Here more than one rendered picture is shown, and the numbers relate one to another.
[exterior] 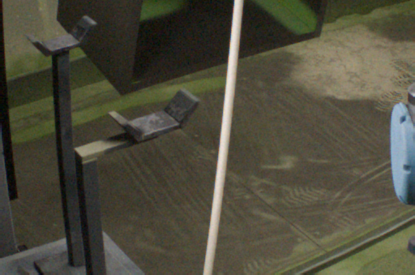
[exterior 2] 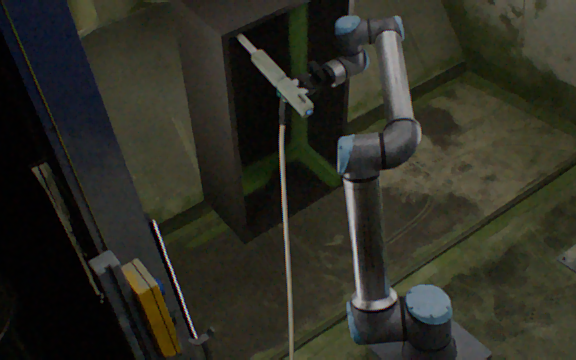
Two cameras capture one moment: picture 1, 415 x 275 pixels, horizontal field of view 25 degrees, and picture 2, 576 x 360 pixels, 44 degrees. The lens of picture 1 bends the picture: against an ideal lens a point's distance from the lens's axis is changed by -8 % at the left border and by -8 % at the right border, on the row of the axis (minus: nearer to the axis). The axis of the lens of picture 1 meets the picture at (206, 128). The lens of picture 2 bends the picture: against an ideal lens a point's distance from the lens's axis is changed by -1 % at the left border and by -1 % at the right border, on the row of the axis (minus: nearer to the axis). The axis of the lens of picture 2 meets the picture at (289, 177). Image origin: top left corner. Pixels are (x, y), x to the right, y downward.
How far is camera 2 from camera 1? 1.33 m
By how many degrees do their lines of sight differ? 10
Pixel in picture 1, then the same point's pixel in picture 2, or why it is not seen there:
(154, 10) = (255, 185)
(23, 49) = (188, 191)
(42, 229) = (214, 303)
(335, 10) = (368, 121)
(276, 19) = (319, 177)
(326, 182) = not seen: hidden behind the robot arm
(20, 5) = (181, 166)
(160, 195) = (274, 270)
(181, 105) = not seen: outside the picture
